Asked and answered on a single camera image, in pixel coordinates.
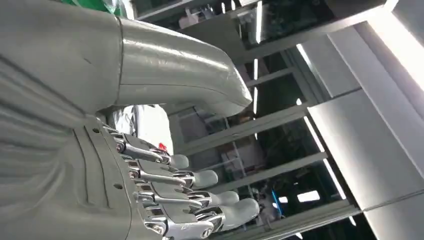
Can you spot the grey metal window frame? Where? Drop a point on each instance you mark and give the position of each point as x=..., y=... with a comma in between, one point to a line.
x=251, y=127

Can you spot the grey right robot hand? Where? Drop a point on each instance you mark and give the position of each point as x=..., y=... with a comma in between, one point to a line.
x=165, y=73

